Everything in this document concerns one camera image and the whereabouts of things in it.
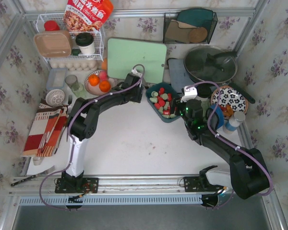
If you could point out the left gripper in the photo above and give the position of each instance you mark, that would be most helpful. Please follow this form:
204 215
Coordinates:
139 93

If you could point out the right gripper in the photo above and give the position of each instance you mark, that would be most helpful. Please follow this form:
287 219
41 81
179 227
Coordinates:
175 108

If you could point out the green capsule cluster lid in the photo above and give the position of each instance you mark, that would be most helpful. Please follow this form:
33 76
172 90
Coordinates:
164 96

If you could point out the red capsule bottom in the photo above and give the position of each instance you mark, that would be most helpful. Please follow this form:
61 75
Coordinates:
159 98

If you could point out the teal plastic storage basket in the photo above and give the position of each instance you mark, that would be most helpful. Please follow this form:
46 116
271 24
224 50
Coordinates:
168 89

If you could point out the green capsule bottom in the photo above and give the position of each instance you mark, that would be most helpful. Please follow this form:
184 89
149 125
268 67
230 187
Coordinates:
153 100

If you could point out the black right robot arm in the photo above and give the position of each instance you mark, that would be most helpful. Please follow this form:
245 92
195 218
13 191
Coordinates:
248 172

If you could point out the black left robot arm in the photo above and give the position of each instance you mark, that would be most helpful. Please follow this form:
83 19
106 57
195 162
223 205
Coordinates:
83 120

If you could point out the metal cutting board stand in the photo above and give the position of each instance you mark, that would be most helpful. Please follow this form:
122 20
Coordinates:
145 82

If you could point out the grey induction cooker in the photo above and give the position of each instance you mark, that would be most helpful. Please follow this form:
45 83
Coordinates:
179 76

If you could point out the green glass tumbler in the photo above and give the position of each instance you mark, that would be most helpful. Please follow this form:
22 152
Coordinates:
205 106

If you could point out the orange right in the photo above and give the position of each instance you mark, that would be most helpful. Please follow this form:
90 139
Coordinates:
105 86

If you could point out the peach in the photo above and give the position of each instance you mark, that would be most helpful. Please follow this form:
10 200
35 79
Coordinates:
103 75

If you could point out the fruit plate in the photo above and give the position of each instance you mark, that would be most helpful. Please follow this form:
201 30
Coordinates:
94 90

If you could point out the green cutting board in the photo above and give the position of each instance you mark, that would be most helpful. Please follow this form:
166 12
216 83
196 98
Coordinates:
124 54

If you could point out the orange behind board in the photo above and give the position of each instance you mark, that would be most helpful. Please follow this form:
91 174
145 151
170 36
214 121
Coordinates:
104 64

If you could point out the orange left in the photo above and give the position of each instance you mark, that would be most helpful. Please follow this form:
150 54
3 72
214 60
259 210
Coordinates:
93 80

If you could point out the black frying pan with lid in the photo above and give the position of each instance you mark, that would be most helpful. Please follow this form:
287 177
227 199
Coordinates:
211 63

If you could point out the floral patterned plate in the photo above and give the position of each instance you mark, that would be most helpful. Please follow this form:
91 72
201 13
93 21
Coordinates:
231 101

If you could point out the green ribbed glass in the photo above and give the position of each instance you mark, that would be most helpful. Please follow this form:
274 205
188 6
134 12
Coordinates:
78 90

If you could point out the egg tray with eggs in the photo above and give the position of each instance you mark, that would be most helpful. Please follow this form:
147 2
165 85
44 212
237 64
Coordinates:
75 65

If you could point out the metal fork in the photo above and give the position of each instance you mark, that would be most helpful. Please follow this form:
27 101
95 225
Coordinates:
69 104

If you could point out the grey glass cup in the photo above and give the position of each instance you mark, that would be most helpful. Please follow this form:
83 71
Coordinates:
72 82

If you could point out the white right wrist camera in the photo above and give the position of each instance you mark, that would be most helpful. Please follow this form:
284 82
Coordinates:
189 93

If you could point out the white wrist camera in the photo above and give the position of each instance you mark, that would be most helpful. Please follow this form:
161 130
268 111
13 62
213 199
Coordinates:
136 72
189 93

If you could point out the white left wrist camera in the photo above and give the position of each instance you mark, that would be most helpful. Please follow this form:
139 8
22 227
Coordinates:
136 72

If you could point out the white wire rack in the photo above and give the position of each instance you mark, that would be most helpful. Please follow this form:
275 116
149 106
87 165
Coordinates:
58 17

